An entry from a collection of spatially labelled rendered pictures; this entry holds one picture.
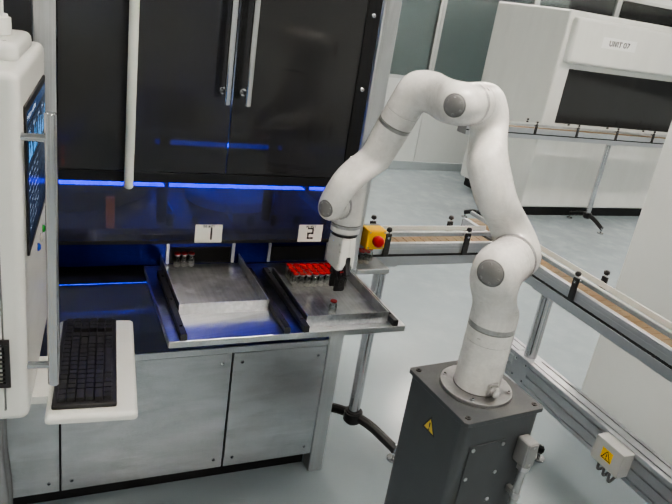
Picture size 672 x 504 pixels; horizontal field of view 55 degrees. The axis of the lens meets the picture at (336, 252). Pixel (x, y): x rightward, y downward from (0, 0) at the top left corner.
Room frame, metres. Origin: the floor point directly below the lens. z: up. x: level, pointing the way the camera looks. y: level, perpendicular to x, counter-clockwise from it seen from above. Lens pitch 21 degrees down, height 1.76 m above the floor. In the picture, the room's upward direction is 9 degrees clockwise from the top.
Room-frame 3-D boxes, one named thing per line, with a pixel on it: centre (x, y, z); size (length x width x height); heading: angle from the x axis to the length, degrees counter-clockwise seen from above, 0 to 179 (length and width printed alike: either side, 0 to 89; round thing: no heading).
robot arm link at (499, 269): (1.47, -0.40, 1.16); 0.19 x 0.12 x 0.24; 148
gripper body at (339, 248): (1.74, -0.02, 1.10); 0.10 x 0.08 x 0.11; 26
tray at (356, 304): (1.85, 0.01, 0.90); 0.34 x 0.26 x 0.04; 25
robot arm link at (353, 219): (1.74, -0.01, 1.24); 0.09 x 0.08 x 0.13; 147
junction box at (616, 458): (1.81, -1.00, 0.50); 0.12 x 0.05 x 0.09; 26
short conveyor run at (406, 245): (2.42, -0.31, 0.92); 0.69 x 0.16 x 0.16; 116
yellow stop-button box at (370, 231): (2.17, -0.12, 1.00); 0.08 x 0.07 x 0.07; 26
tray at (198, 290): (1.80, 0.36, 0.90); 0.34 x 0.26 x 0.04; 26
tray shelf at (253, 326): (1.81, 0.18, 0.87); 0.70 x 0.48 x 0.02; 116
